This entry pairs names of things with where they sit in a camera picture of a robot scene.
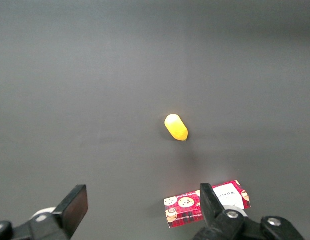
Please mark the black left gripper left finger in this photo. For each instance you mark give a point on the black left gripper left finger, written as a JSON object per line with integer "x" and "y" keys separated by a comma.
{"x": 72, "y": 210}

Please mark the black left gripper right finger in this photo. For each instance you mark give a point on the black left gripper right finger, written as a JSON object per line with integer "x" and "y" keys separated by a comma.
{"x": 212, "y": 207}

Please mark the red plaid cookie box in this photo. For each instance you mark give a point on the red plaid cookie box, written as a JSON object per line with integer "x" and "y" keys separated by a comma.
{"x": 184, "y": 202}

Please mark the yellow plastic capsule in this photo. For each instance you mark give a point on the yellow plastic capsule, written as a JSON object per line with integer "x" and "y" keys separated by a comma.
{"x": 176, "y": 128}

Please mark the dark grey table mat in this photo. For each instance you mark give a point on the dark grey table mat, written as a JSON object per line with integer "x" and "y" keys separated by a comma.
{"x": 69, "y": 100}

